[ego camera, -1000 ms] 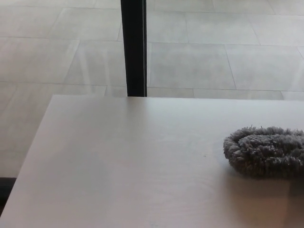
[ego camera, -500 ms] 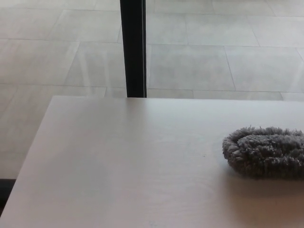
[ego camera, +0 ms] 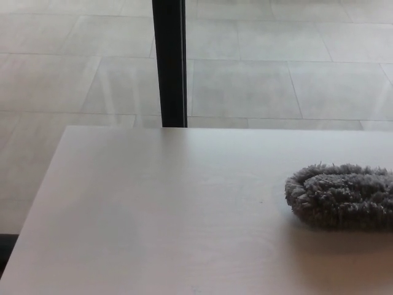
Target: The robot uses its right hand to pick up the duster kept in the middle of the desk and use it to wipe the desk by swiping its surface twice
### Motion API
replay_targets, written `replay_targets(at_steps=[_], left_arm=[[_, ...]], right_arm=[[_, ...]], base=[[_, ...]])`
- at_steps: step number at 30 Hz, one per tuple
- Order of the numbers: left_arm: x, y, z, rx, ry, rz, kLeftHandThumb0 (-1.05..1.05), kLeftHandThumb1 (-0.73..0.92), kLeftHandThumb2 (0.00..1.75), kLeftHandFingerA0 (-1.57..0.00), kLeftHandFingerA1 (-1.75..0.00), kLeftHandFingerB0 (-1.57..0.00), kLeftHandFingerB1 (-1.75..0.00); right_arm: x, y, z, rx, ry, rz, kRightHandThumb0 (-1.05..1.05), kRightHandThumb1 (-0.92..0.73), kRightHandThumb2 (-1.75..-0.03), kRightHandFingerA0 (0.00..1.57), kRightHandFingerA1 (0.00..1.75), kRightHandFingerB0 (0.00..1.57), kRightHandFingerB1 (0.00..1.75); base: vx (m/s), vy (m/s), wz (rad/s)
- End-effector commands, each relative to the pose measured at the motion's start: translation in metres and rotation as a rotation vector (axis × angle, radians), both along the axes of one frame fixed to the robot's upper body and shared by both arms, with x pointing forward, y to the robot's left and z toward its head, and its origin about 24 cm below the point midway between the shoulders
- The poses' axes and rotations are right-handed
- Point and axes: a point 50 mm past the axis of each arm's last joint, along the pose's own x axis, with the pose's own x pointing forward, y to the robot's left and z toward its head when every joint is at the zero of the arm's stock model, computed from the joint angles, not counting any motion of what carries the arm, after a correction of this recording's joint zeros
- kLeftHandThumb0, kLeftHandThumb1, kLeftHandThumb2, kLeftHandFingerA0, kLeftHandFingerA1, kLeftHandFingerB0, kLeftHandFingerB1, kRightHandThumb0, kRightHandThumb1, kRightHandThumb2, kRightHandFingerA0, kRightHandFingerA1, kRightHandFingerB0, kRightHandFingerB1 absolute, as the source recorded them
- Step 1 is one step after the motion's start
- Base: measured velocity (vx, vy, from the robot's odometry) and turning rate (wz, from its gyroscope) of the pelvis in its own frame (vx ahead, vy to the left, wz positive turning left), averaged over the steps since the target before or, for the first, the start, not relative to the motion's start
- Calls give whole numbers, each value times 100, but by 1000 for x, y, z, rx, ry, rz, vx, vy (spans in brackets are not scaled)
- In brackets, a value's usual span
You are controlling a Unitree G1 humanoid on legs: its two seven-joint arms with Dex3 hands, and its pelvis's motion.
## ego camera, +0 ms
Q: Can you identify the grey fluffy microfibre duster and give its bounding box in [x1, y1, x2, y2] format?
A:
[284, 160, 393, 232]

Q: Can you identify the black vertical window frame post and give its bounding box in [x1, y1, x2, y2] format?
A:
[152, 0, 188, 128]

